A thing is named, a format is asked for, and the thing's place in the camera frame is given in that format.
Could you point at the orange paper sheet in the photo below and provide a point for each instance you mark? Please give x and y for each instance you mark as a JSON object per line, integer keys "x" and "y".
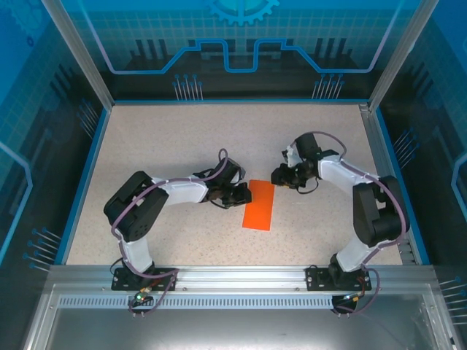
{"x": 259, "y": 211}

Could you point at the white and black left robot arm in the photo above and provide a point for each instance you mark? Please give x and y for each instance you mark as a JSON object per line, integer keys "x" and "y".
{"x": 182, "y": 189}

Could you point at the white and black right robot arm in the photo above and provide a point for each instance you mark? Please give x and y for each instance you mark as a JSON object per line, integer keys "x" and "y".
{"x": 339, "y": 175}

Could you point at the blue table edge strip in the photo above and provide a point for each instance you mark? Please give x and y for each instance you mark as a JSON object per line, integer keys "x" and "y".
{"x": 389, "y": 146}
{"x": 88, "y": 182}
{"x": 237, "y": 101}

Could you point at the small adapter board with LED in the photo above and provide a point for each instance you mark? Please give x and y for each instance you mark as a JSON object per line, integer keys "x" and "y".
{"x": 352, "y": 297}
{"x": 140, "y": 298}

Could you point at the aluminium mounting rail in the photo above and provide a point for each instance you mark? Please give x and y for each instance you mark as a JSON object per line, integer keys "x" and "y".
{"x": 237, "y": 277}

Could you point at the aluminium side rail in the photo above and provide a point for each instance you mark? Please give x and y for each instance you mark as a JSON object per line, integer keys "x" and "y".
{"x": 373, "y": 127}

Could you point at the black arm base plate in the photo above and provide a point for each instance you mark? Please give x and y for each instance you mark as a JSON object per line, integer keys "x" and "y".
{"x": 315, "y": 279}
{"x": 120, "y": 280}

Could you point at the blue gear graphic wall panel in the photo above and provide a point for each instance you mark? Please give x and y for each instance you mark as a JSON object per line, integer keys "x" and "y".
{"x": 233, "y": 43}

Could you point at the blue circuit graphic wall panel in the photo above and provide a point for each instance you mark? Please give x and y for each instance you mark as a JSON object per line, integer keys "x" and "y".
{"x": 22, "y": 146}
{"x": 445, "y": 146}

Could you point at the aluminium frame post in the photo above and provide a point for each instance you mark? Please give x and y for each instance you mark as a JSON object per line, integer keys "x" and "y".
{"x": 83, "y": 58}
{"x": 398, "y": 58}

